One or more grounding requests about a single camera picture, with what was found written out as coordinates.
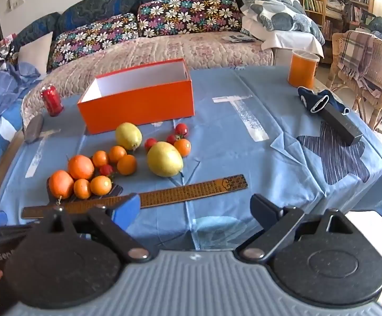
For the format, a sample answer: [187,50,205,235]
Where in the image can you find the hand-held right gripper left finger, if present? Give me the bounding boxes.
[29,193,152,264]

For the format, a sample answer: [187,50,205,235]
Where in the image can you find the patterned fabric bundle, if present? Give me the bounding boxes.
[0,34,18,71]

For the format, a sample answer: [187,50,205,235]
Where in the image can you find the yellow lemon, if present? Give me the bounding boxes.
[115,122,143,151]

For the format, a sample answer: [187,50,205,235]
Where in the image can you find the floral cushion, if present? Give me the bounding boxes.
[137,0,242,38]
[47,12,139,71]

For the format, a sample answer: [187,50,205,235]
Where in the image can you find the blue striped bedsheet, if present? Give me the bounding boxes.
[0,61,45,188]

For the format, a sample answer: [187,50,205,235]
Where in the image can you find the orange cardboard box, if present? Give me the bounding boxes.
[77,58,195,135]

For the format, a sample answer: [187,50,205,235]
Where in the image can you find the small white pillow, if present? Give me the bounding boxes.
[18,31,54,75]

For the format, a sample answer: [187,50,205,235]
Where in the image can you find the grey scouring pad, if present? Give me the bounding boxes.
[23,114,45,144]

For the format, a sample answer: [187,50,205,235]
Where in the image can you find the long black box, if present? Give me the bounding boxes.
[319,103,363,146]

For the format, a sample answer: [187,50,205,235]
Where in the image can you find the beige quilted bedspread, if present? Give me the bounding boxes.
[21,33,274,132]

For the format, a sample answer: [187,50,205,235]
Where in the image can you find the blue patterned tablecloth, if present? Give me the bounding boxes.
[0,64,382,251]

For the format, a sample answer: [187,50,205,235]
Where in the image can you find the navy blue sock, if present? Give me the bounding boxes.
[297,86,350,116]

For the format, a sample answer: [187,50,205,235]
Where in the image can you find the magazine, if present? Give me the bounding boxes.
[221,34,257,43]

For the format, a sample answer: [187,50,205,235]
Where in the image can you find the grey spotted duvet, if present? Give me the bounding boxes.
[240,0,326,45]

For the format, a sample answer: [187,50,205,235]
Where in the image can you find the small orange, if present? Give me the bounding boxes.
[92,150,109,168]
[73,178,92,200]
[90,175,113,196]
[116,154,138,176]
[173,138,192,157]
[108,145,128,164]

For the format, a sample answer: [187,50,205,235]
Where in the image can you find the red soda can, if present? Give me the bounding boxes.
[40,85,64,117]

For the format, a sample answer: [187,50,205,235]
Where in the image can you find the large white pillow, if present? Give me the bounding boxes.
[242,16,325,60]

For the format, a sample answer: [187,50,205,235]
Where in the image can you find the orange plastic cup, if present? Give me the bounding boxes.
[288,49,321,89]

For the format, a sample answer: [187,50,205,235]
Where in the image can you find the brown wooden ruler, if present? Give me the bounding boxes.
[21,174,248,220]

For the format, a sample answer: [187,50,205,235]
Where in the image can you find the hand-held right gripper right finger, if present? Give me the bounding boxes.
[236,194,354,264]

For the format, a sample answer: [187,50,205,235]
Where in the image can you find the plaid blanket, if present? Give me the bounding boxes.
[337,30,378,80]

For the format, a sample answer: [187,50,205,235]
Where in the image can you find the large orange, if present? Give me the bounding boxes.
[67,154,95,181]
[48,170,75,200]

